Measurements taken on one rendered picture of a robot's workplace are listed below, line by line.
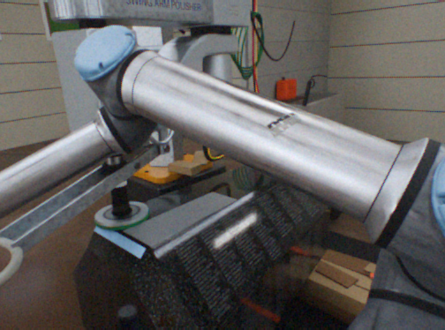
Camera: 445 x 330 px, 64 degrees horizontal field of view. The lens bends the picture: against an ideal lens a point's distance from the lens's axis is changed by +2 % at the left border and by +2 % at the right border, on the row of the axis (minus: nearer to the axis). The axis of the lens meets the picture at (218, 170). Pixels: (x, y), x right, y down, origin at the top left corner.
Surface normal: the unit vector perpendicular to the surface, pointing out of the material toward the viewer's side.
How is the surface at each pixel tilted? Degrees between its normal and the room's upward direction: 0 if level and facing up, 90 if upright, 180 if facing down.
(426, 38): 90
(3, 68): 90
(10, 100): 90
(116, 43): 42
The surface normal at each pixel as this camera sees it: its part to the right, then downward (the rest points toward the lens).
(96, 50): -0.29, -0.51
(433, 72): -0.61, 0.28
